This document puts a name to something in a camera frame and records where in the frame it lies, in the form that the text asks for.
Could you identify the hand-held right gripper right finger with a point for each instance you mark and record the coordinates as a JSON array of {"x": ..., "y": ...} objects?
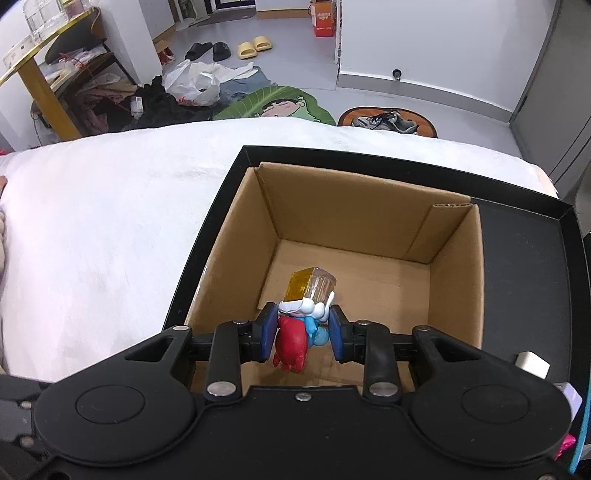
[{"x": 337, "y": 338}]

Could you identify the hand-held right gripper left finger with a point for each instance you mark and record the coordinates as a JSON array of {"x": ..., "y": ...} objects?
[{"x": 268, "y": 337}]

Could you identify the red blue toy figure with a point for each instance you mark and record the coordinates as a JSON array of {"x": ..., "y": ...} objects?
[{"x": 291, "y": 341}]

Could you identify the brown cardboard box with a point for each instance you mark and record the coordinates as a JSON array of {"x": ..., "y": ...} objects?
[{"x": 351, "y": 221}]

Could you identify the white fluffy blanket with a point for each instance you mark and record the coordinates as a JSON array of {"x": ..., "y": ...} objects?
[{"x": 111, "y": 230}]

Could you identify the black shallow tray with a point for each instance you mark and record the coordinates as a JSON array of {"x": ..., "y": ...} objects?
[{"x": 521, "y": 286}]

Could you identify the small white block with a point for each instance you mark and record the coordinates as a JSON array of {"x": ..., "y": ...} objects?
[{"x": 532, "y": 363}]

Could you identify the grey sneaker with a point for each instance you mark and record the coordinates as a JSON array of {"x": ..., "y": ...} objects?
[
  {"x": 369, "y": 122},
  {"x": 406, "y": 123}
]

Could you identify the orange floor mat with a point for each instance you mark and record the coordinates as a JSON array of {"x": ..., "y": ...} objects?
[{"x": 346, "y": 117}]

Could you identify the green leaf cartoon rug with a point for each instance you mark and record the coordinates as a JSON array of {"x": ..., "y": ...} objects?
[{"x": 258, "y": 104}]

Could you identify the black clothes pile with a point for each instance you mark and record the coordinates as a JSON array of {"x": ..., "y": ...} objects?
[{"x": 161, "y": 108}]

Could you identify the blue denim jeans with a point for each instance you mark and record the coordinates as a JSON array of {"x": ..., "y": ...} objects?
[{"x": 242, "y": 85}]

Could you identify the white plastic bag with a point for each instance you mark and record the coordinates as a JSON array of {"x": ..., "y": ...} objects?
[{"x": 189, "y": 83}]

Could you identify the black door stopper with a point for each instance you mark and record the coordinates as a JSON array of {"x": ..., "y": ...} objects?
[{"x": 396, "y": 74}]

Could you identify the yellow slipper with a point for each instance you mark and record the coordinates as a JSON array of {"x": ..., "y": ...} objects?
[
  {"x": 262, "y": 43},
  {"x": 246, "y": 50}
]

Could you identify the black slipper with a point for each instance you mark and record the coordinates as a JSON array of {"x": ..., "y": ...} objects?
[
  {"x": 197, "y": 50},
  {"x": 221, "y": 50}
]

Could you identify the brown paper bag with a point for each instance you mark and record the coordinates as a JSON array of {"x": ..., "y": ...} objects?
[{"x": 165, "y": 53}]

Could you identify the orange cardboard box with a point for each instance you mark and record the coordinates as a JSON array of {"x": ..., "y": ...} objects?
[{"x": 322, "y": 18}]

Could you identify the grey metal cabinet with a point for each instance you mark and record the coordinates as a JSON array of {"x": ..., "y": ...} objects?
[{"x": 558, "y": 106}]

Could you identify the wooden gold-edged shelf table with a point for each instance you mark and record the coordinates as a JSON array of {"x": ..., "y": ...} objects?
[{"x": 34, "y": 76}]

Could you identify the clear acrylic container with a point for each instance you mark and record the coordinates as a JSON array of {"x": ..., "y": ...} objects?
[{"x": 51, "y": 16}]

